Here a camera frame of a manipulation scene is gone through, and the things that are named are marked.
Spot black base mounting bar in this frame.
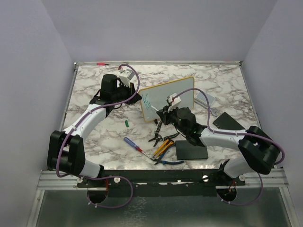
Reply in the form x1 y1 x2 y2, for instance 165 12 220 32
77 169 245 198

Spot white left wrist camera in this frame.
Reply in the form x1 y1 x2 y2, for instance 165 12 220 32
119 69 134 87

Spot white square box device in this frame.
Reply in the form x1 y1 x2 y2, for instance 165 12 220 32
195 92 215 108

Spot blue red screwdriver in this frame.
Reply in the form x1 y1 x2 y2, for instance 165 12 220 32
124 137 152 159

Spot silver open-end wrench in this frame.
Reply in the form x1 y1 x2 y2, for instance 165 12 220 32
210 108 220 117

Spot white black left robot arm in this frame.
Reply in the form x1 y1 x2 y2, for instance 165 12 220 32
47 70 141 187

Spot red marker at rail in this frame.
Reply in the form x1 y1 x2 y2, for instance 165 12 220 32
96 62 110 66

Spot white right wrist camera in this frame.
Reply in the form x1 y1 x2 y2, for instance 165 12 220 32
167 93 181 113

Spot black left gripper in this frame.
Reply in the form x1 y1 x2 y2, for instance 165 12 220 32
112 81 142 105

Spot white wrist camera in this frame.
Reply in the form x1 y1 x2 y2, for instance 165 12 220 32
119 69 134 87
167 93 181 113

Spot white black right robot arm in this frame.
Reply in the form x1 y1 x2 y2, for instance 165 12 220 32
156 106 282 185

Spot blue handled pliers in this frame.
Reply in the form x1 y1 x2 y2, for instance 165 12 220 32
153 145 184 165

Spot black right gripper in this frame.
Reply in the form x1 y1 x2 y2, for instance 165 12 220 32
158 103 188 135

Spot black cutting pliers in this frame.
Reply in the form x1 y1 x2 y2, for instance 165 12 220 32
148 132 179 147

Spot yellow framed whiteboard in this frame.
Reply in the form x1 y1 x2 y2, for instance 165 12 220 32
139 76 195 122

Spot black square pad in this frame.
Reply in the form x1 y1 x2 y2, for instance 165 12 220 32
213 112 245 130

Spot black rectangular pad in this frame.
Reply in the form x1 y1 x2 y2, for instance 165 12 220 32
175 140 208 160

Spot yellow black utility knife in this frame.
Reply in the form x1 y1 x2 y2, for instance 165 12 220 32
153 139 175 157

